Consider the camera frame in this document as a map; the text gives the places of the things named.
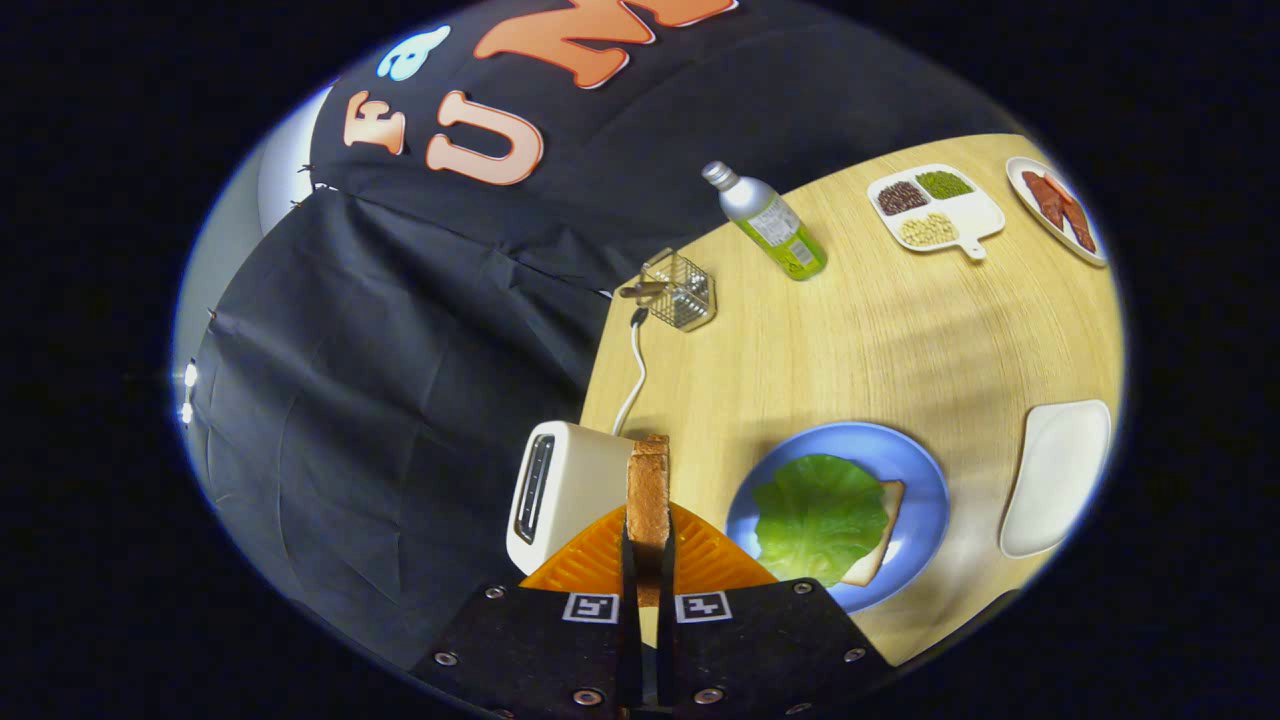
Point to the white divided tray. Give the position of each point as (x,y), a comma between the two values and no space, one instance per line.
(975,212)

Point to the round white plate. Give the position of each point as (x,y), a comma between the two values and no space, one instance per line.
(1028,163)

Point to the silver bottle with green label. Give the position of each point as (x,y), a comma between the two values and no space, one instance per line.
(775,225)

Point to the white toaster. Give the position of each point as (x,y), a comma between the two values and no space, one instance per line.
(580,480)

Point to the pink round slice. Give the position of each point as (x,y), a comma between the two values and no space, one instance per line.
(1058,188)

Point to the brown meat slice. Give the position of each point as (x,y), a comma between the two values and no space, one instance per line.
(1078,225)
(1045,200)

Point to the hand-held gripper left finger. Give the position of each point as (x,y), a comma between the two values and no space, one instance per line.
(629,570)

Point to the heap of green beans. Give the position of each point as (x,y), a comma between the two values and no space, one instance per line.
(944,184)

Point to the white bread slice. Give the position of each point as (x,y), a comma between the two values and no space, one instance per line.
(885,530)

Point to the white rectangular dish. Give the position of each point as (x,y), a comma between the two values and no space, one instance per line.
(1055,480)

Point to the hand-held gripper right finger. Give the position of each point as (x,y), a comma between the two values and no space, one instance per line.
(667,590)

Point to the heap of dark red beans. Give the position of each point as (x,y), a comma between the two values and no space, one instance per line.
(903,197)

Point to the green lettuce leaf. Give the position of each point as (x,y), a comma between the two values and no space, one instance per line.
(820,520)

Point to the brown toast slice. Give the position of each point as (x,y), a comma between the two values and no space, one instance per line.
(648,500)

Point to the blue round plate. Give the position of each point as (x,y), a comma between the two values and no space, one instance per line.
(900,460)

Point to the heap of yellow soybeans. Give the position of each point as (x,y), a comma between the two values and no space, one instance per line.
(928,230)

